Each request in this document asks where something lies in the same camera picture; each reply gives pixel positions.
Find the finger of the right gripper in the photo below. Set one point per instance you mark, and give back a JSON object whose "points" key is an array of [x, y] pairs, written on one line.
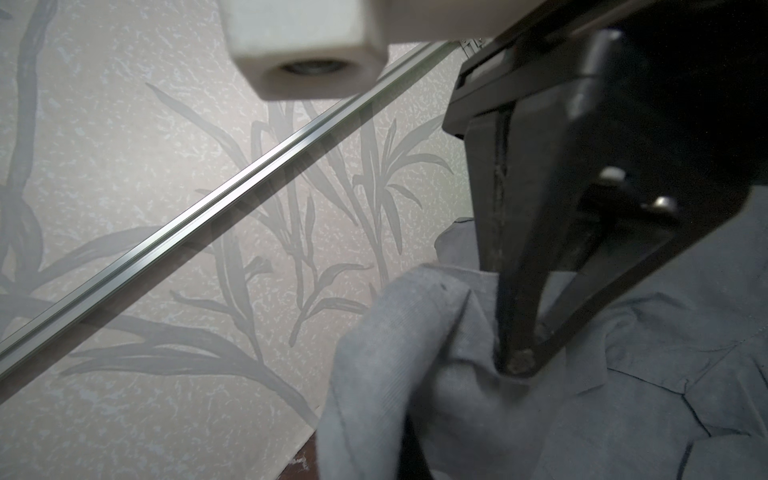
{"points": [[597, 184], [488, 159]]}

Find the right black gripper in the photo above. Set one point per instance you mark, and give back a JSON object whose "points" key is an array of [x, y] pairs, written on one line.
{"points": [[710, 55]]}

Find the grey long sleeve shirt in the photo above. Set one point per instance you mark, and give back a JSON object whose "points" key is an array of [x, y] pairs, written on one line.
{"points": [[668, 382]]}

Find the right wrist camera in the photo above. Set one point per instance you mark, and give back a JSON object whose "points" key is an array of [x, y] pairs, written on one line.
{"points": [[314, 49]]}

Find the aluminium frame horizontal bar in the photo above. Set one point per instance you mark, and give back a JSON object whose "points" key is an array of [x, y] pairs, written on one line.
{"points": [[35, 335]]}

